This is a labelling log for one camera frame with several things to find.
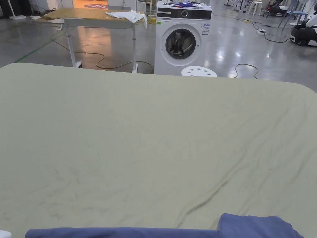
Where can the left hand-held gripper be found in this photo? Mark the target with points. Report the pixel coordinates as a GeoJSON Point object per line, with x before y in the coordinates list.
{"type": "Point", "coordinates": [4, 234]}

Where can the bed with pale green sheet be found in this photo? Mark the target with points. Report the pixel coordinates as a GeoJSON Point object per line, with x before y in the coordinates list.
{"type": "Point", "coordinates": [138, 138]}

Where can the dark blue shirt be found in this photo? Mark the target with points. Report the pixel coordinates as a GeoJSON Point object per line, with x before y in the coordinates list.
{"type": "Point", "coordinates": [247, 226]}

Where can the white washing machine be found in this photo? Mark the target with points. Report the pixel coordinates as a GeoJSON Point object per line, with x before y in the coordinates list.
{"type": "Point", "coordinates": [183, 39]}

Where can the white power strip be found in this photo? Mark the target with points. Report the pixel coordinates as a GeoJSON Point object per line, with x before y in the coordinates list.
{"type": "Point", "coordinates": [261, 31]}

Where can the white and black robot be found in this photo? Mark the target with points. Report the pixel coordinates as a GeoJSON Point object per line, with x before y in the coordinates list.
{"type": "Point", "coordinates": [305, 33]}

